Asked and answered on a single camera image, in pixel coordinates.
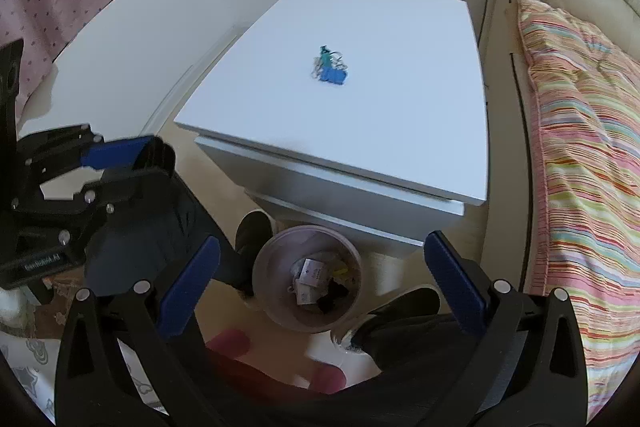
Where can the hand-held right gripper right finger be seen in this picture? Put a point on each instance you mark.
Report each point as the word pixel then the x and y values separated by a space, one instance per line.
pixel 452 282

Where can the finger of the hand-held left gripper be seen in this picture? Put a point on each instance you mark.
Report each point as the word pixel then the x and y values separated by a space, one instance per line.
pixel 107 199
pixel 117 153

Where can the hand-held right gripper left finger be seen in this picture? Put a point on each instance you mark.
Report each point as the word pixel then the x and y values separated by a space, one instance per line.
pixel 192 287

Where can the pink trash bin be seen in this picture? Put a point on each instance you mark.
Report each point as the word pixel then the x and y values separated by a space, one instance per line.
pixel 270 272

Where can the black shoe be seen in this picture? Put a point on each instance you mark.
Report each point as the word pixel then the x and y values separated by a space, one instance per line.
pixel 252 232
pixel 410 302

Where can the pink rounded object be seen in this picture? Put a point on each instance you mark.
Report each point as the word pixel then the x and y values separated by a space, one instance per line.
pixel 230 342

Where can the patterned floor mat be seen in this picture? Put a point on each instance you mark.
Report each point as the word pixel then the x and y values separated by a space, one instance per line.
pixel 25 372

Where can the striped pillow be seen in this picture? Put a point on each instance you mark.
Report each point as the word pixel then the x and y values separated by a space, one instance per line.
pixel 590 182

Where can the white bedside table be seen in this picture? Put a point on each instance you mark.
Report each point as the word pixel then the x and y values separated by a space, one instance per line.
pixel 390 82

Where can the blue binder clip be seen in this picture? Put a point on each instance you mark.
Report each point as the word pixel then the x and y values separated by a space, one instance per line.
pixel 334 76

